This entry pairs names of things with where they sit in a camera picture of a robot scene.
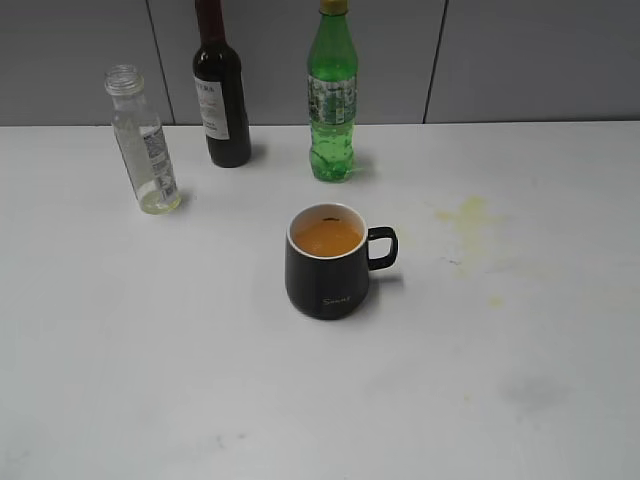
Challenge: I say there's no green soda bottle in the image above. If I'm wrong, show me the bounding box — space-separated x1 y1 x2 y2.
307 1 358 183

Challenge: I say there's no orange juice bottle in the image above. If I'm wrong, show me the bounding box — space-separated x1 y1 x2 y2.
104 64 181 215

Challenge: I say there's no dark red wine bottle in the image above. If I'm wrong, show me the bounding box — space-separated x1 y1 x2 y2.
192 0 251 168

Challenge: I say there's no black ceramic mug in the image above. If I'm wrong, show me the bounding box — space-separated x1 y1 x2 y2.
284 203 399 320

